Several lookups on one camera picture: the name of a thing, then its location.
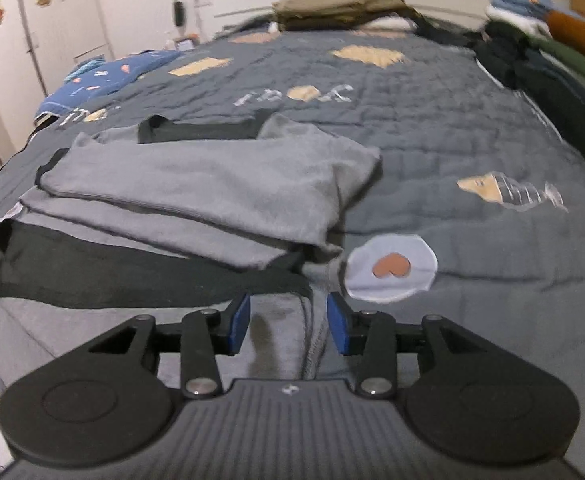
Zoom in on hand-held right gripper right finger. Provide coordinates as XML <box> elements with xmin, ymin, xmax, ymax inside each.
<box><xmin>326</xmin><ymin>291</ymin><xmax>502</xmax><ymax>401</ymax></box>

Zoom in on black crumpled garments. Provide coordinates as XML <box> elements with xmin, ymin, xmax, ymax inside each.
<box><xmin>411</xmin><ymin>9</ymin><xmax>479</xmax><ymax>47</ymax></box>

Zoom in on grey quilted printed bedspread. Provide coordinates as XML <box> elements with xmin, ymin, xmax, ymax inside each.
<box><xmin>0</xmin><ymin>27</ymin><xmax>585</xmax><ymax>401</ymax></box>

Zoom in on cream folded cloth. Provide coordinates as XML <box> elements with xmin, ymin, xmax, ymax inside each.
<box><xmin>371</xmin><ymin>15</ymin><xmax>419</xmax><ymax>32</ymax></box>

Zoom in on rust brown folded sweater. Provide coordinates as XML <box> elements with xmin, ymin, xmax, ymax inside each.
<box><xmin>544</xmin><ymin>9</ymin><xmax>585</xmax><ymax>74</ymax></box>

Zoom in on olive folded clothes pile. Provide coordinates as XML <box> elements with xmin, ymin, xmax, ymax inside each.
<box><xmin>271</xmin><ymin>0</ymin><xmax>409</xmax><ymax>32</ymax></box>

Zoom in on grey sweatshirt with black trim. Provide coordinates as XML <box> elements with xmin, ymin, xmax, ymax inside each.
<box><xmin>0</xmin><ymin>111</ymin><xmax>384</xmax><ymax>382</ymax></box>

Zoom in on black folded clothes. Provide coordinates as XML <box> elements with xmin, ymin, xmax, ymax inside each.
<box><xmin>471</xmin><ymin>20</ymin><xmax>549</xmax><ymax>87</ymax></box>

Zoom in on navy folded garment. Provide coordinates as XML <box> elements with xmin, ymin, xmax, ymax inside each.
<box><xmin>511</xmin><ymin>55</ymin><xmax>585</xmax><ymax>152</ymax></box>

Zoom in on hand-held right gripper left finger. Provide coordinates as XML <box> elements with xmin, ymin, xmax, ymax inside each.
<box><xmin>76</xmin><ymin>291</ymin><xmax>252</xmax><ymax>401</ymax></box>

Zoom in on light blue folded sweater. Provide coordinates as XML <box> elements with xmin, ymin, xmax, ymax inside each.
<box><xmin>487</xmin><ymin>0</ymin><xmax>569</xmax><ymax>19</ymax></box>

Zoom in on dark green folded sweater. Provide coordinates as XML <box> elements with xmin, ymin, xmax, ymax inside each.
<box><xmin>527</xmin><ymin>35</ymin><xmax>585</xmax><ymax>97</ymax></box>

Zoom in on blue printed pillow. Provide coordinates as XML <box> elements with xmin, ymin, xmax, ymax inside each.
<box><xmin>35</xmin><ymin>50</ymin><xmax>184</xmax><ymax>122</ymax></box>

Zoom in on white folded shirt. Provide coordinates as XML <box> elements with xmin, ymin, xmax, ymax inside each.
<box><xmin>487</xmin><ymin>10</ymin><xmax>553</xmax><ymax>37</ymax></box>

